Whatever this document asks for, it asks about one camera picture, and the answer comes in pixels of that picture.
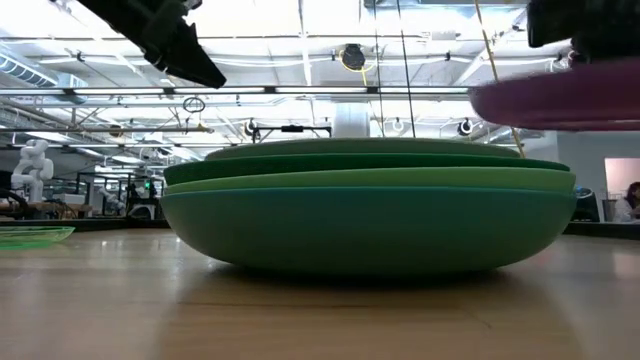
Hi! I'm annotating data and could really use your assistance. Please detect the yellow hanging cable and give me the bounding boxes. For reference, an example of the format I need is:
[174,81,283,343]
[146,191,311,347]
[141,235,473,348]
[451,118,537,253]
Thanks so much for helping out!
[473,0,527,159]

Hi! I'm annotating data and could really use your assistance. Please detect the light green plastic plate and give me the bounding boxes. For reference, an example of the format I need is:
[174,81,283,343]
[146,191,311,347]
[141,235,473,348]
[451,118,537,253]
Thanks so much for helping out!
[164,166,577,196]

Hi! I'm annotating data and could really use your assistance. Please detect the pale green plastic plate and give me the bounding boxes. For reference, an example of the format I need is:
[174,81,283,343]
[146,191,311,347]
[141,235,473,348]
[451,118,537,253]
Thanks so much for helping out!
[204,137,523,162]

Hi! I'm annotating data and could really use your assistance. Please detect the black background workstation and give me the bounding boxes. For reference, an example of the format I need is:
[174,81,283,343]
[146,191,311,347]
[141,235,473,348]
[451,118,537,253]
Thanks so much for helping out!
[74,172,166,220]

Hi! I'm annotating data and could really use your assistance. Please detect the dark green plastic plate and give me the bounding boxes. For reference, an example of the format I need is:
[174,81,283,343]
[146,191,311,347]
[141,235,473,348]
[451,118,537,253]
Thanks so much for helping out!
[163,152,572,187]

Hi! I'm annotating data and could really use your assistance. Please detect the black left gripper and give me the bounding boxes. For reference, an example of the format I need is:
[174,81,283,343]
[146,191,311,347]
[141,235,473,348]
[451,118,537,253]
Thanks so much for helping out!
[77,0,227,89]

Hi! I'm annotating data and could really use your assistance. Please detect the translucent green plastic plate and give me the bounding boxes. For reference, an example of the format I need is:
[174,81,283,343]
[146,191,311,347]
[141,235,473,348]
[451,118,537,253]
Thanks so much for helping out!
[0,225,76,251]

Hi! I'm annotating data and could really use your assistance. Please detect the purple plastic plate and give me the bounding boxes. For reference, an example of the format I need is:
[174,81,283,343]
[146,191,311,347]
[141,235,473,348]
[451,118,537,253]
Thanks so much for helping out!
[468,57,640,133]

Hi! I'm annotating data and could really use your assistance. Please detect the person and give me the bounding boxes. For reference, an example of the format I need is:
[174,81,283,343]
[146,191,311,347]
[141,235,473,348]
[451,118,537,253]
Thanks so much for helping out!
[613,180,640,223]

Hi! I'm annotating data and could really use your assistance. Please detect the teal plastic plate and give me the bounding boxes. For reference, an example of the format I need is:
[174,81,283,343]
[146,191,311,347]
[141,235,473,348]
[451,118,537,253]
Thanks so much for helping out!
[160,186,578,277]

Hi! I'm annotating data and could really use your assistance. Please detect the black hanging cable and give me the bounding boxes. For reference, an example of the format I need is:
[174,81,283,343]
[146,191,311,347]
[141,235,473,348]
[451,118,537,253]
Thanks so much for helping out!
[396,0,418,139]

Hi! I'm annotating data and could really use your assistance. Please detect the black background gantry frame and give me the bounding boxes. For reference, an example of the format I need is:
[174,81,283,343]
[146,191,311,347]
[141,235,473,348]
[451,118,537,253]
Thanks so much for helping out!
[252,123,333,146]

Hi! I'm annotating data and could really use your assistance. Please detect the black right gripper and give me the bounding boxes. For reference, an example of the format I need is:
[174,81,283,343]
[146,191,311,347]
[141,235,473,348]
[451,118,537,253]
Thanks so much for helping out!
[527,0,640,62]

